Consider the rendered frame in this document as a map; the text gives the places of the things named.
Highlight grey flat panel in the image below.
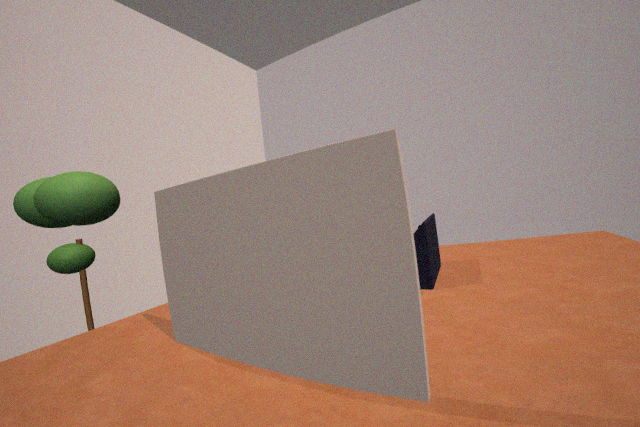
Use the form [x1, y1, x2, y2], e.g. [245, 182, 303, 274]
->
[154, 128, 431, 402]

